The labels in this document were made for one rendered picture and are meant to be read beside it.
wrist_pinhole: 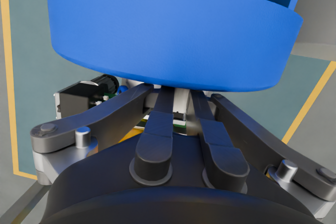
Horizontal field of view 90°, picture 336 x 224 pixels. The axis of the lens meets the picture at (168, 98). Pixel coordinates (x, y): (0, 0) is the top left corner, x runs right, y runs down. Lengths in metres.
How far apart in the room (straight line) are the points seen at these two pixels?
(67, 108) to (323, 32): 0.67
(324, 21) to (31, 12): 1.71
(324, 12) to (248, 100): 1.02
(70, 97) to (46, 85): 1.37
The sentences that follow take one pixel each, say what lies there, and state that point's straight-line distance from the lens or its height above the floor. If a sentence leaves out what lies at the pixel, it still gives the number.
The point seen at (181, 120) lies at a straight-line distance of 0.33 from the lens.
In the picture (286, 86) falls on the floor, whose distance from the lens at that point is 1.64.
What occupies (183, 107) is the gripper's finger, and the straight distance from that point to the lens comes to 0.16.
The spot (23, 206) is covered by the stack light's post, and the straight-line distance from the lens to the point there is 0.70.
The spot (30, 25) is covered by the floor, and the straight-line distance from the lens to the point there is 1.77.
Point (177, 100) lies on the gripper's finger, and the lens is 0.16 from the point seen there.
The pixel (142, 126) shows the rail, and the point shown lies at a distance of 0.44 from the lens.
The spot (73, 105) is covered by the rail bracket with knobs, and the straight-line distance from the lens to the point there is 0.45.
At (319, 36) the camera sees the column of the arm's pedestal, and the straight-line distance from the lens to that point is 0.62.
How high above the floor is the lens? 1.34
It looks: 69 degrees down
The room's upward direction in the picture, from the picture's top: 170 degrees counter-clockwise
